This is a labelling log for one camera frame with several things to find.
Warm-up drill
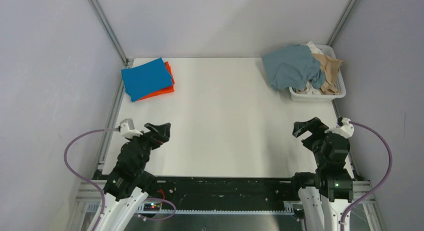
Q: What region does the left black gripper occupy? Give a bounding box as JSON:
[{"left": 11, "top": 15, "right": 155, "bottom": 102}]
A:
[{"left": 125, "top": 122, "right": 170, "bottom": 173}]

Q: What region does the white t shirt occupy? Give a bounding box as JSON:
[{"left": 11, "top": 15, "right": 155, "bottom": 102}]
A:
[{"left": 296, "top": 41, "right": 323, "bottom": 95}]

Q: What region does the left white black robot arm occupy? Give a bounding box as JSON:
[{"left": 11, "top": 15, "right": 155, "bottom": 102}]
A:
[{"left": 88, "top": 118, "right": 171, "bottom": 231}]

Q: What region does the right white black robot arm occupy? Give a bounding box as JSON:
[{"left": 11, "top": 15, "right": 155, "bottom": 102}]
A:
[{"left": 290, "top": 117, "right": 355, "bottom": 231}]

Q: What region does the folded orange t shirt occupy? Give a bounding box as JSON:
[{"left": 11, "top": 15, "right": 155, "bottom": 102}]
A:
[{"left": 136, "top": 61, "right": 176, "bottom": 102}]

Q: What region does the folded blue t shirt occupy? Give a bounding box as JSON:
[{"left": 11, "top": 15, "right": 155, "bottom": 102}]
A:
[{"left": 121, "top": 58, "right": 174, "bottom": 102}]

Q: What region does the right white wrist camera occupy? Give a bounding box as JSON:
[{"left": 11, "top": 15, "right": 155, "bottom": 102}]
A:
[{"left": 325, "top": 117, "right": 355, "bottom": 139}]

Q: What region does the beige t shirt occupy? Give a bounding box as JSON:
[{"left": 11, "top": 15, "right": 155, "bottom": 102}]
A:
[{"left": 312, "top": 53, "right": 343, "bottom": 96}]

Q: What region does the left controller board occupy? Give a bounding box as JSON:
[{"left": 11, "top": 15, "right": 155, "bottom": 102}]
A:
[{"left": 142, "top": 202, "right": 162, "bottom": 213}]

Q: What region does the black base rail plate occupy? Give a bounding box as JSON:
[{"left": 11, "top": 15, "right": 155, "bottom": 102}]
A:
[{"left": 92, "top": 169, "right": 360, "bottom": 212}]

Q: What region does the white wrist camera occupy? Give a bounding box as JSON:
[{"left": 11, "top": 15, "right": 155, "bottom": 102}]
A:
[
  {"left": 119, "top": 118, "right": 142, "bottom": 140},
  {"left": 325, "top": 117, "right": 355, "bottom": 139}
]

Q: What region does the white plastic laundry basket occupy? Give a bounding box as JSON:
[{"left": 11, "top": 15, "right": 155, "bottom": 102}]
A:
[{"left": 289, "top": 41, "right": 346, "bottom": 102}]

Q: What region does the aluminium frame rail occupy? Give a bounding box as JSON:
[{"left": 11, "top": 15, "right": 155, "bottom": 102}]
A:
[{"left": 67, "top": 179, "right": 387, "bottom": 231}]

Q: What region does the grey-blue t shirt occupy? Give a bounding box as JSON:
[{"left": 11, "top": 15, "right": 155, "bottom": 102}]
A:
[{"left": 261, "top": 44, "right": 326, "bottom": 90}]

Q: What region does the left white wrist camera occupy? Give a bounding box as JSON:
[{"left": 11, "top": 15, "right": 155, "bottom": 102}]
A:
[{"left": 119, "top": 118, "right": 142, "bottom": 140}]

